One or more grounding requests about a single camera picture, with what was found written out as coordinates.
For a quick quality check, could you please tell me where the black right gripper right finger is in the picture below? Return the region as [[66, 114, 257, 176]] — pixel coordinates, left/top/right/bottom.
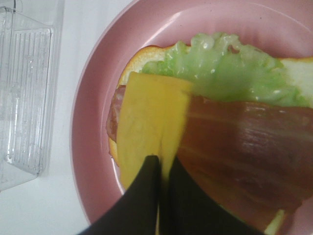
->
[[159, 158, 261, 235]]

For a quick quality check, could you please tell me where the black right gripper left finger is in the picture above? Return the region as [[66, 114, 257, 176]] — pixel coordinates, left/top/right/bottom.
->
[[80, 155, 161, 235]]

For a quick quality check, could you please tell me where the brown bacon strip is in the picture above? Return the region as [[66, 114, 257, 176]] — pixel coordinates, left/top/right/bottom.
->
[[106, 85, 313, 235]]

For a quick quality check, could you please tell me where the yellow cheese slice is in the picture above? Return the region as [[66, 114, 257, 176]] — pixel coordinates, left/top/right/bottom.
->
[[116, 71, 193, 235]]

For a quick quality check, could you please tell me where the green lettuce leaf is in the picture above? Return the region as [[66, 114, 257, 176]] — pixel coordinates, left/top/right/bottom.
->
[[141, 32, 313, 107]]

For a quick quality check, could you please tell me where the toast bread slice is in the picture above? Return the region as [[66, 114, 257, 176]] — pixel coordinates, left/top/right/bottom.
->
[[117, 46, 313, 235]]

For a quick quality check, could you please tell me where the clear plastic left tray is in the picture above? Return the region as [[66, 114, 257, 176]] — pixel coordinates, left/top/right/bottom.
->
[[0, 0, 65, 190]]

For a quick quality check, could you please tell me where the pink round plate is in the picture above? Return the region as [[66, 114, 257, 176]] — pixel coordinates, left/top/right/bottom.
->
[[71, 0, 313, 223]]

